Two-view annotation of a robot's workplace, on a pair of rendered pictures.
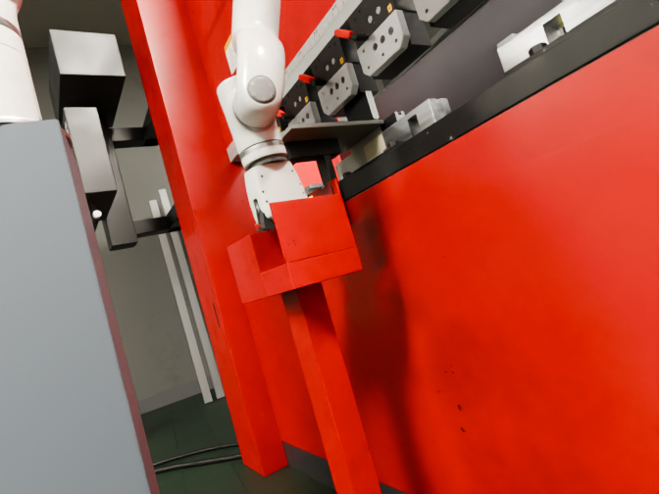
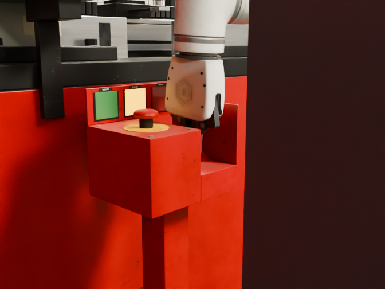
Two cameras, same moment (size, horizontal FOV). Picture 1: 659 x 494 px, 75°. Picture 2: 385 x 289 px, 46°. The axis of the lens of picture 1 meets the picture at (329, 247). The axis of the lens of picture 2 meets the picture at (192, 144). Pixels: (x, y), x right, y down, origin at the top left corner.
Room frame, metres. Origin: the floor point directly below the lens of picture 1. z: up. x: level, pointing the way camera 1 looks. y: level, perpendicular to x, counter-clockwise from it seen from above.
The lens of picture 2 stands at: (0.88, 0.83, 0.91)
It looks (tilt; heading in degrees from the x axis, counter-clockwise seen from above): 12 degrees down; 263
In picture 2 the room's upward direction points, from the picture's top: straight up
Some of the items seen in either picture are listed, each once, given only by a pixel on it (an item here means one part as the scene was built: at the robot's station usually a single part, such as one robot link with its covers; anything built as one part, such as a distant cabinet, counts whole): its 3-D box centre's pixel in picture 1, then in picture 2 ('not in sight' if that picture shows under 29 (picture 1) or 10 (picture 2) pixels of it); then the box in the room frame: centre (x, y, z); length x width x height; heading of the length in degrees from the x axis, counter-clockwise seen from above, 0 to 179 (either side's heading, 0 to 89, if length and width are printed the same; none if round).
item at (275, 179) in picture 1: (276, 188); (196, 82); (0.78, 0.06, 0.85); 0.10 x 0.07 x 0.11; 129
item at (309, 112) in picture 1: (309, 112); not in sight; (1.31, -0.06, 1.18); 0.15 x 0.09 x 0.17; 32
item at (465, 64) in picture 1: (427, 123); not in sight; (1.59, -0.48, 1.12); 1.13 x 0.02 x 0.44; 32
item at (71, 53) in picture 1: (101, 150); not in sight; (1.93, 0.89, 1.52); 0.51 x 0.25 x 0.85; 35
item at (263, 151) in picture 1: (265, 157); (197, 45); (0.77, 0.07, 0.91); 0.09 x 0.08 x 0.03; 129
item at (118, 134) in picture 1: (137, 124); not in sight; (2.07, 0.75, 1.66); 0.40 x 0.24 x 0.07; 32
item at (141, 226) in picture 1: (162, 218); not in sight; (2.07, 0.75, 1.17); 0.40 x 0.24 x 0.07; 32
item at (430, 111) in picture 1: (388, 154); (42, 38); (1.07, -0.21, 0.92); 0.39 x 0.06 x 0.10; 32
